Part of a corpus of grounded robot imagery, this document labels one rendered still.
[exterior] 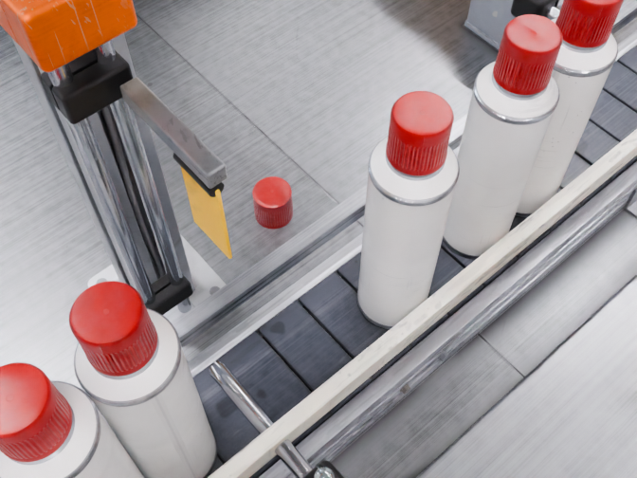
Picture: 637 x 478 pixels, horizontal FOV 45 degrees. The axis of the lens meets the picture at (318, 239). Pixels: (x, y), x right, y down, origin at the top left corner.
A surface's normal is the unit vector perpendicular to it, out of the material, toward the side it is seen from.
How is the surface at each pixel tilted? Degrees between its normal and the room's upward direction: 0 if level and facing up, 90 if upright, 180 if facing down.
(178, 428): 90
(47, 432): 90
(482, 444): 0
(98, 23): 90
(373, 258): 90
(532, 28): 3
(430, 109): 3
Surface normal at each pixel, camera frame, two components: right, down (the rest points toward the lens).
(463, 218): -0.71, 0.59
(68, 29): 0.65, 0.64
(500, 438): 0.00, -0.54
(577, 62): -0.18, 0.14
